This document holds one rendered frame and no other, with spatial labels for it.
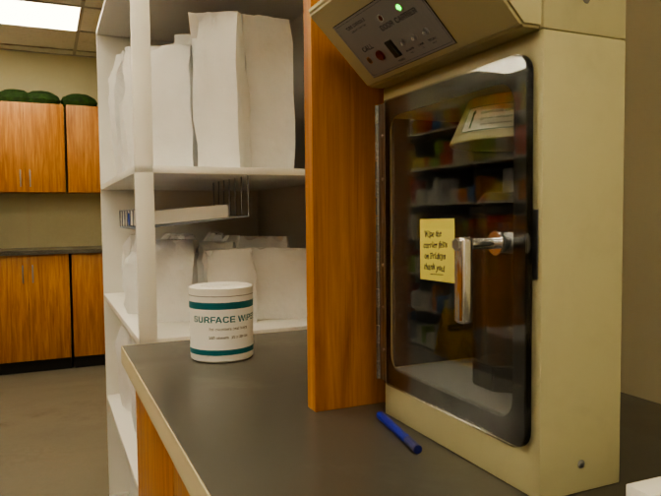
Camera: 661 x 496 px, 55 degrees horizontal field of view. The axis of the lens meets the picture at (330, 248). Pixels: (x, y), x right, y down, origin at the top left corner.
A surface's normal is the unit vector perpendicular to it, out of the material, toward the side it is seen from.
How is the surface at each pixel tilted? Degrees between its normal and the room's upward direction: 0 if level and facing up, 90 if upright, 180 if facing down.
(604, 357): 90
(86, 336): 90
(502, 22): 135
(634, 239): 90
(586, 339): 90
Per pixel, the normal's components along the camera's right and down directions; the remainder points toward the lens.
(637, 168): -0.91, 0.03
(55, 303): 0.41, 0.04
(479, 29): -0.64, 0.73
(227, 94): -0.24, 0.16
